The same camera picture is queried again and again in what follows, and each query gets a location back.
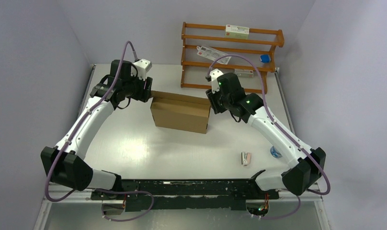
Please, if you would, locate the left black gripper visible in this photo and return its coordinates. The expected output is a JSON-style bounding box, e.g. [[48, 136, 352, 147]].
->
[[123, 70, 152, 102]]

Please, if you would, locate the brown cardboard box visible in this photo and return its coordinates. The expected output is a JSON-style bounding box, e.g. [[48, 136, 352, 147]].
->
[[150, 91, 211, 134]]

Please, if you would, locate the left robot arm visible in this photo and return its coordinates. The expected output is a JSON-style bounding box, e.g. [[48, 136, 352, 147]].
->
[[41, 59, 152, 199]]

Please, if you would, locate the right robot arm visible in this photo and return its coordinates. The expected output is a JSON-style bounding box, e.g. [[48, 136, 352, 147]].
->
[[206, 69, 326, 198]]

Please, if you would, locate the grey white box lower shelf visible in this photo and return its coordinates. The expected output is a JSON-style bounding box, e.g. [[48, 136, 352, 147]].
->
[[234, 69, 254, 78]]

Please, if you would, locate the green white box top shelf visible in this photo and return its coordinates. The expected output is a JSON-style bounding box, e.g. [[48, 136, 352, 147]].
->
[[225, 24, 250, 40]]

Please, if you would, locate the white plastic packet on shelf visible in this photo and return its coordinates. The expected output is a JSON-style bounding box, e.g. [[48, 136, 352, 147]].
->
[[196, 46, 231, 65]]

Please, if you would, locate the orange wooden shelf rack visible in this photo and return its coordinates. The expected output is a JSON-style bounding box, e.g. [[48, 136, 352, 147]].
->
[[180, 22, 285, 93]]

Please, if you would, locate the blue small object on shelf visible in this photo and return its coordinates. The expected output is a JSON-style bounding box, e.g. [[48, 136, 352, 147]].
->
[[260, 54, 272, 63]]

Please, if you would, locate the pink white small device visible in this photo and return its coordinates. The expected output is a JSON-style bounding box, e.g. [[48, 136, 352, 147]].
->
[[240, 152, 251, 166]]

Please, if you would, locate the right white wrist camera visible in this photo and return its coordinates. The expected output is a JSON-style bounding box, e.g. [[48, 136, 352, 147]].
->
[[206, 69, 224, 94]]

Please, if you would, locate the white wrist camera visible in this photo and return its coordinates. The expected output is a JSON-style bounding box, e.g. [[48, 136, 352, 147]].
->
[[131, 59, 152, 81], [206, 69, 224, 94]]

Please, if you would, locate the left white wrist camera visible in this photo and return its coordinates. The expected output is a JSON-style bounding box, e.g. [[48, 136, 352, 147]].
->
[[131, 59, 152, 81]]

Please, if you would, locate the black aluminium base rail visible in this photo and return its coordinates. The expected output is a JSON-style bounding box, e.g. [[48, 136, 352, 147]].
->
[[43, 178, 321, 212]]

